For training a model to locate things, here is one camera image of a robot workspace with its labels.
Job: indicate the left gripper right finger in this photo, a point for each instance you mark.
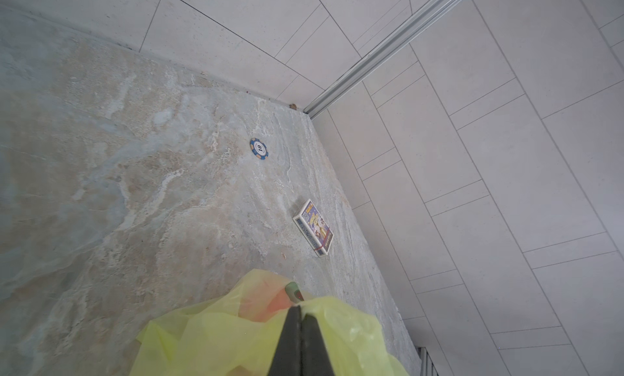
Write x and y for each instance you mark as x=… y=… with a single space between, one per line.
x=315 y=360

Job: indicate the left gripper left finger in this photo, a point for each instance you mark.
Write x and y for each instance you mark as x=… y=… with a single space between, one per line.
x=287 y=357

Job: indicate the yellow-green plastic bag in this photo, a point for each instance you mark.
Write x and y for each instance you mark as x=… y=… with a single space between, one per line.
x=238 y=333

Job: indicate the playing card deck box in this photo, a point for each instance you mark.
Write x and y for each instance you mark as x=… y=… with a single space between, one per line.
x=314 y=228

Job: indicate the poker chip blue white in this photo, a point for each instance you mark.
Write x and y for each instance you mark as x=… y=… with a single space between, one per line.
x=259 y=149

